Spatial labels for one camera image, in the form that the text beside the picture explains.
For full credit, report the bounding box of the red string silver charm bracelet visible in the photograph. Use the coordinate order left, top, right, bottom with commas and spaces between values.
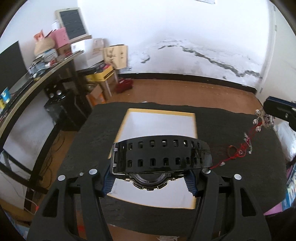
209, 108, 275, 169

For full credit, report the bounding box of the black digital wrist watch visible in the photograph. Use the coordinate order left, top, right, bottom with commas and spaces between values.
110, 135, 212, 190

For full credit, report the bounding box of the black side desk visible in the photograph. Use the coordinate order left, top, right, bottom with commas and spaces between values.
1, 51, 89, 208

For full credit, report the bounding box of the black speaker with silver cones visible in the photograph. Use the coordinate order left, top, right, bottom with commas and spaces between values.
44, 82, 67, 101

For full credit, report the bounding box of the orange cardboard box on floor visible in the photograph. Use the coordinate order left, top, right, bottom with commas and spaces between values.
86, 84, 106, 108

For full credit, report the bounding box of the red cloth bag on floor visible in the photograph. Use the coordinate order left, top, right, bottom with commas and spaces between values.
115, 79, 133, 93

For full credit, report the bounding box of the yellow box on stool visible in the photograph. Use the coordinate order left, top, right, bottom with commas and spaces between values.
84, 65, 114, 82

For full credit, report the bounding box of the black computer monitor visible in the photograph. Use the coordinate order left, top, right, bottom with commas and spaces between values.
0, 41, 27, 93

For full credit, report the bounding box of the brown cardboard box with print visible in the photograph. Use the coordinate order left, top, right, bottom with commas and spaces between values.
103, 44, 128, 70

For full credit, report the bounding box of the woven straw basket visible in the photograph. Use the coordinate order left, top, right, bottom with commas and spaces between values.
34, 37, 55, 57

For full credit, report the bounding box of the pink box on desk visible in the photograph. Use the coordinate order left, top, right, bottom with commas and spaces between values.
47, 27, 70, 49

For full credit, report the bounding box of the framed small blackboard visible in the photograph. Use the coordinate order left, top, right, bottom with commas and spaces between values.
55, 8, 89, 43

